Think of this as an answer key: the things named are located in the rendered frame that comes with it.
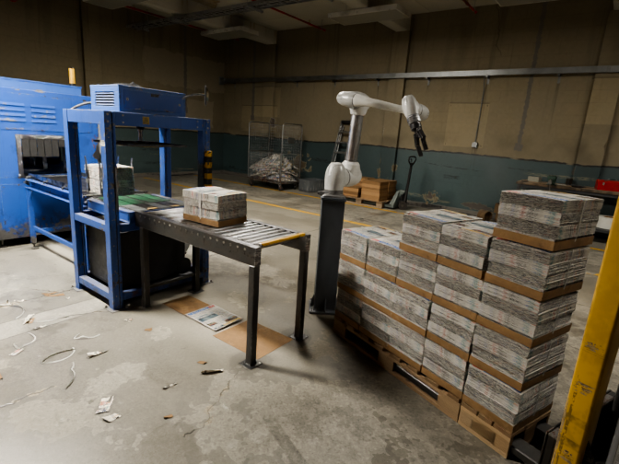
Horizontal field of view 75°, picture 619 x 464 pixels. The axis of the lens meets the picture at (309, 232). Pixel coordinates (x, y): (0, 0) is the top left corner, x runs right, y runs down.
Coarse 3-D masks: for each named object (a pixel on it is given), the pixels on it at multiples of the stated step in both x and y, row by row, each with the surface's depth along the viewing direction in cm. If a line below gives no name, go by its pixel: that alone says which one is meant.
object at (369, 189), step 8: (360, 184) 952; (368, 184) 895; (376, 184) 883; (384, 184) 892; (392, 184) 923; (344, 192) 935; (352, 192) 922; (360, 192) 925; (368, 192) 896; (376, 192) 886; (384, 192) 900; (392, 192) 930; (360, 200) 910; (368, 200) 897; (376, 200) 887; (384, 200) 904
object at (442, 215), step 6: (432, 210) 255; (438, 210) 257; (444, 210) 258; (420, 216) 234; (426, 216) 232; (432, 216) 234; (438, 216) 235; (444, 216) 237; (450, 216) 238; (456, 216) 239; (462, 216) 241; (468, 216) 242; (474, 216) 244; (444, 222) 221; (450, 222) 224
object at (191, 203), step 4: (192, 188) 301; (196, 188) 302; (200, 188) 303; (204, 188) 304; (208, 188) 305; (212, 188) 306; (216, 188) 308; (220, 188) 310; (184, 192) 295; (188, 192) 292; (192, 192) 290; (196, 192) 287; (184, 196) 296; (188, 196) 293; (192, 196) 291; (196, 196) 288; (184, 200) 297; (188, 200) 294; (192, 200) 292; (196, 200) 289; (184, 204) 298; (188, 204) 295; (192, 204) 293; (196, 204) 290; (184, 208) 299; (188, 208) 296; (192, 208) 294; (196, 208) 291; (184, 212) 299; (188, 212) 297; (192, 212) 295; (196, 212) 292
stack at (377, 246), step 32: (352, 256) 288; (384, 256) 260; (416, 256) 237; (352, 288) 290; (384, 288) 261; (448, 288) 220; (480, 288) 204; (384, 320) 264; (416, 320) 240; (448, 320) 222; (384, 352) 266; (416, 352) 243; (448, 352) 223
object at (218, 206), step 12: (204, 192) 285; (216, 192) 288; (228, 192) 290; (240, 192) 294; (204, 204) 285; (216, 204) 278; (228, 204) 285; (240, 204) 295; (204, 216) 287; (216, 216) 281; (228, 216) 287; (240, 216) 298
